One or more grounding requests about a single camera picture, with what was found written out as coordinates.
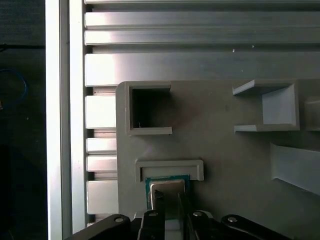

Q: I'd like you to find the grey plastic parts rack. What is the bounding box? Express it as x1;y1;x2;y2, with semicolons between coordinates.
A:
115;78;320;240

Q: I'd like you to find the small square silver CPU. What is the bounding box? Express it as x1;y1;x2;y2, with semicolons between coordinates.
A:
144;174;192;222

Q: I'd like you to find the thin blue cable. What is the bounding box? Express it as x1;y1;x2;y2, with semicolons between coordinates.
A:
0;68;29;106

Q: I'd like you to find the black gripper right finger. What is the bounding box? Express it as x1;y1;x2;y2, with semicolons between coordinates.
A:
177;192;292;240

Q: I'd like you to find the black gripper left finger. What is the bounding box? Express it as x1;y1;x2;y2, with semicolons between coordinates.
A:
63;191;166;240

